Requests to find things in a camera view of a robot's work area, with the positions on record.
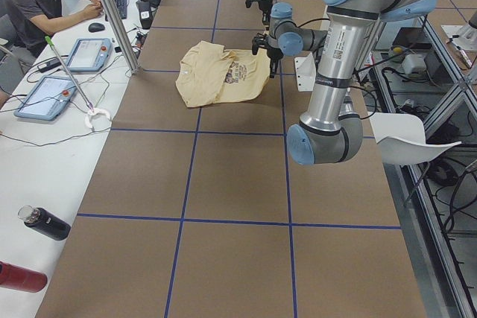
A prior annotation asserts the aluminium frame post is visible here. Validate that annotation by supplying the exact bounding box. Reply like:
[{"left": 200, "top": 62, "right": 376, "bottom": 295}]
[{"left": 101, "top": 0, "right": 139, "bottom": 74}]

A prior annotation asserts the red water bottle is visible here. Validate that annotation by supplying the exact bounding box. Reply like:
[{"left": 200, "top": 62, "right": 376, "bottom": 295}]
[{"left": 1, "top": 262, "right": 48, "bottom": 293}]

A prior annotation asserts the white plastic chair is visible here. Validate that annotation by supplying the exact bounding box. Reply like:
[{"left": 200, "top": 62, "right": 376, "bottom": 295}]
[{"left": 368, "top": 112, "right": 461, "bottom": 165}]

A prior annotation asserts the cream long sleeve shirt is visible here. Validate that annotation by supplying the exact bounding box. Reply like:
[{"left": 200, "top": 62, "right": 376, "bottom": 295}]
[{"left": 175, "top": 41, "right": 270, "bottom": 108}]

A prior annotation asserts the black water bottle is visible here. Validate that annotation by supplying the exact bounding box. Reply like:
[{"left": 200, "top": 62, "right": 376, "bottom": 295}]
[{"left": 18, "top": 205, "right": 71, "bottom": 241}]

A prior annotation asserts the upper blue teach pendant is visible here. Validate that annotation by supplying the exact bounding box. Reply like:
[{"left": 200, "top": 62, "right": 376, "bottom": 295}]
[{"left": 66, "top": 38, "right": 112, "bottom": 73}]

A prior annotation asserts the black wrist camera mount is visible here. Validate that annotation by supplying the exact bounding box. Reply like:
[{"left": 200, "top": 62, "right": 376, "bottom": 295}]
[{"left": 251, "top": 33, "right": 269, "bottom": 55}]

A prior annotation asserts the black computer mouse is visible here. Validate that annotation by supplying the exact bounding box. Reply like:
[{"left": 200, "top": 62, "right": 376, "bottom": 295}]
[{"left": 88, "top": 22, "right": 105, "bottom": 33}]

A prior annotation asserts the metal rod green handle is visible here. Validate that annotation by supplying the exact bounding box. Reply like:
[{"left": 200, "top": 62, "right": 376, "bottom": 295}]
[{"left": 45, "top": 36, "right": 94, "bottom": 113}]

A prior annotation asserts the white ring tool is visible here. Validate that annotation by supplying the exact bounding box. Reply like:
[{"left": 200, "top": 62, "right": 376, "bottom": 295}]
[{"left": 84, "top": 107, "right": 112, "bottom": 131}]

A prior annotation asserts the blue teach pendant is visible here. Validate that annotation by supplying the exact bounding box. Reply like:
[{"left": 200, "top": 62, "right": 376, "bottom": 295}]
[
  {"left": 14, "top": 75, "right": 77, "bottom": 121},
  {"left": 66, "top": 38, "right": 112, "bottom": 73}
]

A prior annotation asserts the lower blue teach pendant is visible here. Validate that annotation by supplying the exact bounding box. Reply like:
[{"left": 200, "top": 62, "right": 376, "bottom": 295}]
[{"left": 14, "top": 75, "right": 77, "bottom": 121}]

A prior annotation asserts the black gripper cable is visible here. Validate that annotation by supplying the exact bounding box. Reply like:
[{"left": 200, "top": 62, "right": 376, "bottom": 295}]
[{"left": 294, "top": 16, "right": 331, "bottom": 31}]

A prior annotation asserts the person in grey shirt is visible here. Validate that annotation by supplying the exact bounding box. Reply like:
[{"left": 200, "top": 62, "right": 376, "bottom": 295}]
[{"left": 5, "top": 0, "right": 103, "bottom": 57}]

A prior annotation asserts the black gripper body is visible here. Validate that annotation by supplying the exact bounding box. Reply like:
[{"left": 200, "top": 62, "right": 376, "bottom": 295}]
[
  {"left": 259, "top": 0, "right": 272, "bottom": 20},
  {"left": 267, "top": 47, "right": 283, "bottom": 62}
]

